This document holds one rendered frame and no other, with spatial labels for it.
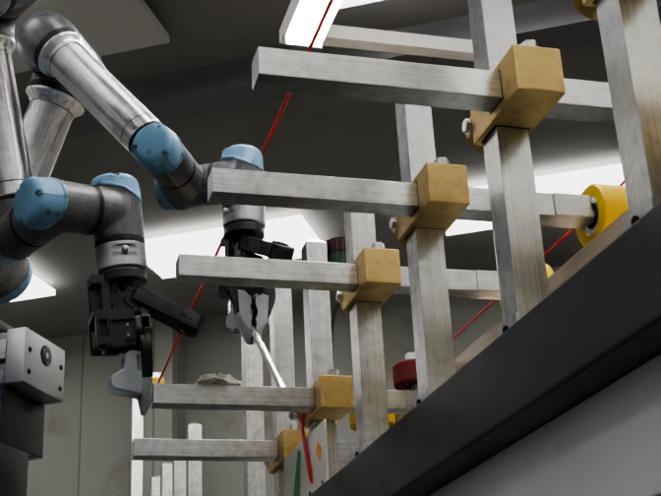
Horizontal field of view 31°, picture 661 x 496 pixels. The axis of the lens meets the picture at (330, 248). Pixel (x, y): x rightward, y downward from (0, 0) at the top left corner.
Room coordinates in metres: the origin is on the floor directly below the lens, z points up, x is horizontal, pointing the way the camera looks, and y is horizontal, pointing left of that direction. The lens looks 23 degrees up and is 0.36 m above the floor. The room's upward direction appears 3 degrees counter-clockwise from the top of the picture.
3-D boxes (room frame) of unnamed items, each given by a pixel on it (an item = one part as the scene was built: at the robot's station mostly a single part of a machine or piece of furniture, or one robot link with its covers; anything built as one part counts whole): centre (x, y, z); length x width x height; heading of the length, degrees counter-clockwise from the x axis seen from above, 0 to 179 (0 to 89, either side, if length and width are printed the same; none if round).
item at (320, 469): (1.80, 0.06, 0.75); 0.26 x 0.01 x 0.10; 16
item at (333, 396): (1.76, 0.02, 0.84); 0.13 x 0.06 x 0.05; 16
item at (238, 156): (1.89, 0.15, 1.30); 0.09 x 0.08 x 0.11; 77
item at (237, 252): (1.90, 0.15, 1.14); 0.09 x 0.08 x 0.12; 37
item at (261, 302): (1.91, 0.14, 1.03); 0.06 x 0.03 x 0.09; 37
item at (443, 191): (1.28, -0.12, 0.94); 0.13 x 0.06 x 0.05; 16
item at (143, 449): (1.97, 0.13, 0.82); 0.43 x 0.03 x 0.04; 106
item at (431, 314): (1.30, -0.11, 0.89); 0.03 x 0.03 x 0.48; 16
